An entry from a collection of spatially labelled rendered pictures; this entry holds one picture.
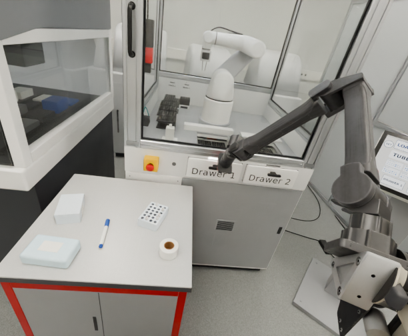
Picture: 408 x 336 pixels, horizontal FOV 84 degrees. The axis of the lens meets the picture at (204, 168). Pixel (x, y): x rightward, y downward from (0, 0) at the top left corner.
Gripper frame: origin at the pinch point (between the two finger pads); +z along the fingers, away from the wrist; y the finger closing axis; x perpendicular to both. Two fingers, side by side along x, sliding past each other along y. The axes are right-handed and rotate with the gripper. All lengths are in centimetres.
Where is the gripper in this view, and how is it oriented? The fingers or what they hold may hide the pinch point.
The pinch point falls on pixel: (221, 169)
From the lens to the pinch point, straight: 118.7
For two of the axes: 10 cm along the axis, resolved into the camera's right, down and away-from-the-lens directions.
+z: -1.7, 3.9, 9.1
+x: -9.8, -1.3, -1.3
